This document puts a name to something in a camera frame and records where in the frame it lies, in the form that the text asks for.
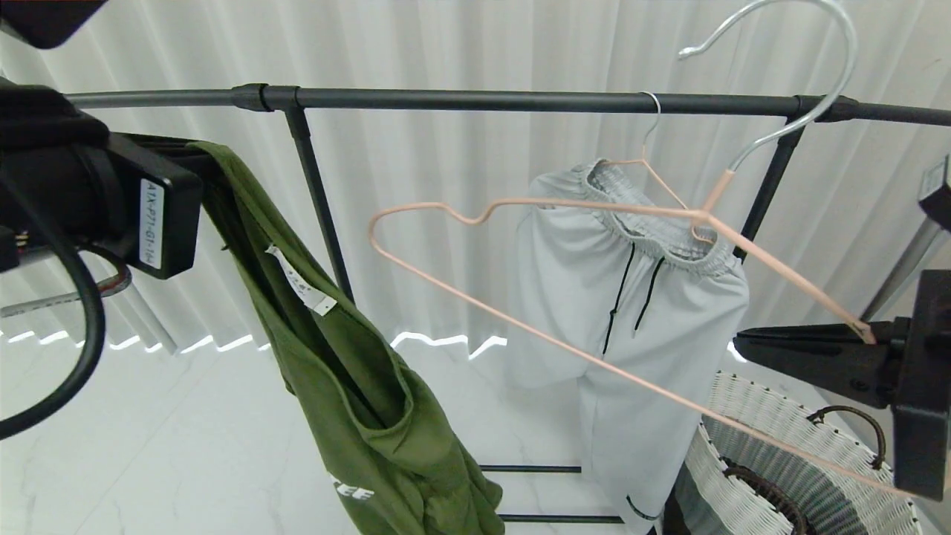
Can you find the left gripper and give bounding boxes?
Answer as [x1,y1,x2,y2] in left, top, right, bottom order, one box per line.
[0,80,206,281]

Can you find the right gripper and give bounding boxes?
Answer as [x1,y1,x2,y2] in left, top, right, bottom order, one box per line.
[892,269,951,501]

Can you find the green long-sleeved shirt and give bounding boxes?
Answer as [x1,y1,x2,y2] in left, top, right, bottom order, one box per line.
[186,140,506,535]

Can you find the black clothes rack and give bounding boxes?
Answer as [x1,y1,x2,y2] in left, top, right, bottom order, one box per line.
[65,82,951,525]

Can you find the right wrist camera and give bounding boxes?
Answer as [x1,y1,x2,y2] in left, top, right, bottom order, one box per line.
[918,154,951,233]

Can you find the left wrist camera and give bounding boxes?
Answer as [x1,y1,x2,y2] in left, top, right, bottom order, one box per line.
[0,0,109,50]

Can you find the pink clothes hanger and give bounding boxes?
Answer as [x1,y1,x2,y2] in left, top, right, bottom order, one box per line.
[368,0,929,500]
[603,91,718,246]

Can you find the white curtain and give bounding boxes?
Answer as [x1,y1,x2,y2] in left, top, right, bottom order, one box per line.
[0,0,951,354]

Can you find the white laundry basket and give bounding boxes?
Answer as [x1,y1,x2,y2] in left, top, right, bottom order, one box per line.
[672,372,926,535]

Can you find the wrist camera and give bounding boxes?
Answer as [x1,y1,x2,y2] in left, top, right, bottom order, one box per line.
[0,0,109,50]
[918,154,951,233]

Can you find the pale grey shorts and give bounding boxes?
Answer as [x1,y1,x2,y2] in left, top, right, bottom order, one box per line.
[507,158,751,533]

